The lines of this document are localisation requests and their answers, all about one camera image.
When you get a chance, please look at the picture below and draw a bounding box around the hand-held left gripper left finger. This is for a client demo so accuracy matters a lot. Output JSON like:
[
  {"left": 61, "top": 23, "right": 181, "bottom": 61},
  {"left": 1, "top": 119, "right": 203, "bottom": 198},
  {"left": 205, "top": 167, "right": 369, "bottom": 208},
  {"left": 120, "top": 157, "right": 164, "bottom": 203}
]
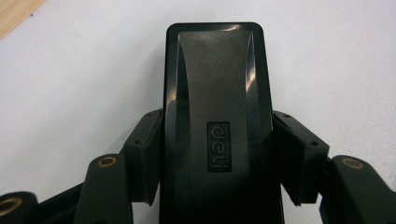
[{"left": 122, "top": 108, "right": 164, "bottom": 207}]

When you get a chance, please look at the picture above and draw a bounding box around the wooden table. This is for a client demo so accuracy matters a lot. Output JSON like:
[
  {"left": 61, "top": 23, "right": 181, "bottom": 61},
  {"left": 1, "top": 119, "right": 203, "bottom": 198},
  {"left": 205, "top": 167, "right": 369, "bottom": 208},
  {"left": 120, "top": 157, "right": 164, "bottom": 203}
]
[{"left": 0, "top": 0, "right": 48, "bottom": 41}]

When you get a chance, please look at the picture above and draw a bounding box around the black whiteboard eraser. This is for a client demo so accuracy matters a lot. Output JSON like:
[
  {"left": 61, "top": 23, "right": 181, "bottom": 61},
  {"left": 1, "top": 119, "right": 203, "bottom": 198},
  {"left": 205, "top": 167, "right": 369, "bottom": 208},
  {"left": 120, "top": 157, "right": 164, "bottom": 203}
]
[{"left": 158, "top": 21, "right": 285, "bottom": 224}]

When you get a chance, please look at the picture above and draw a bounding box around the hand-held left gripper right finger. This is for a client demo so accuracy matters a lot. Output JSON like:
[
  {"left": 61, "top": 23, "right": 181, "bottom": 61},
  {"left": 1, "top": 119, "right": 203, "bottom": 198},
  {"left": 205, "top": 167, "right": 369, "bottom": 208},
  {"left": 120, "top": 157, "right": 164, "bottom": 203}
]
[{"left": 272, "top": 109, "right": 331, "bottom": 207}]

